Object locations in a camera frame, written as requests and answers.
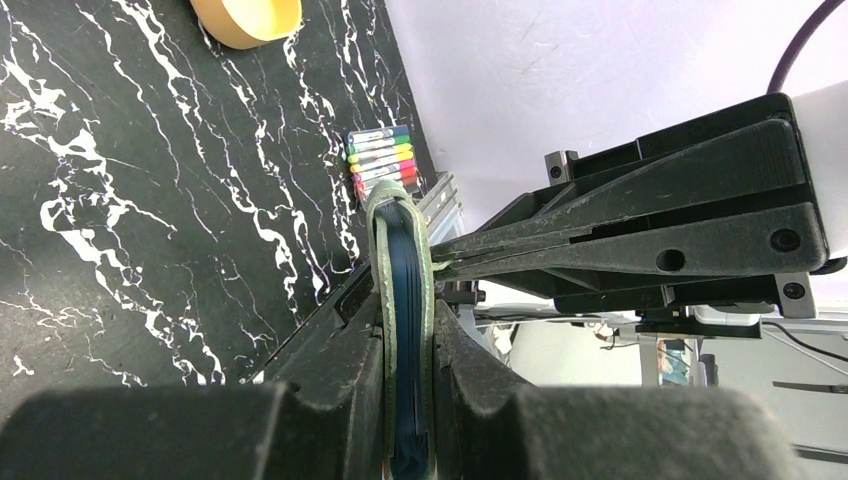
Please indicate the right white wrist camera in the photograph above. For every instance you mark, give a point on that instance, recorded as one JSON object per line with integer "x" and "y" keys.
{"x": 822, "y": 120}

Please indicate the aluminium frame rail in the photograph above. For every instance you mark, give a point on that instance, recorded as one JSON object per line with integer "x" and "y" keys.
{"x": 443, "y": 210}

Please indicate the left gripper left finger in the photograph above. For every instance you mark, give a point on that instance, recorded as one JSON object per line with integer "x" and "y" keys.
{"x": 322, "y": 420}

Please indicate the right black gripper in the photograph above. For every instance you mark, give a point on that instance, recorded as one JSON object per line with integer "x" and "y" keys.
{"x": 696, "y": 227}

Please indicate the orange oval tray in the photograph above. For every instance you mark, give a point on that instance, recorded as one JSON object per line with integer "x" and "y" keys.
{"x": 247, "y": 24}

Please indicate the pack of coloured markers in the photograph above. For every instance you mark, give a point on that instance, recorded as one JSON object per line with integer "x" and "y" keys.
{"x": 381, "y": 154}

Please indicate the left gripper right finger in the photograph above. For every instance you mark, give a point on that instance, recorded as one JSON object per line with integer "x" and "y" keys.
{"x": 493, "y": 424}

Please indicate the green card holder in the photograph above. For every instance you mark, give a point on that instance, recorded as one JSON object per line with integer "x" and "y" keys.
{"x": 403, "y": 276}

